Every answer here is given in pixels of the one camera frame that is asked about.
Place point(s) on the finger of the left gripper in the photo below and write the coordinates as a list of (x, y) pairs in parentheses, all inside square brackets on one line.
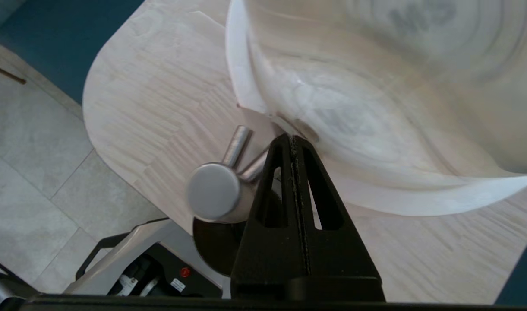
[(267, 263), (336, 259)]

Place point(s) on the steel water dispenser tap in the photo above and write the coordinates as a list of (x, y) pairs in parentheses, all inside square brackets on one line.
[(213, 190)]

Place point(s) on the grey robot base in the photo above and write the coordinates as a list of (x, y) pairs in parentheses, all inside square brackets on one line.
[(151, 268)]

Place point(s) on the clear water dispenser white base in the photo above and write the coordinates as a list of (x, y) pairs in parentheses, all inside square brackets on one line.
[(375, 108)]

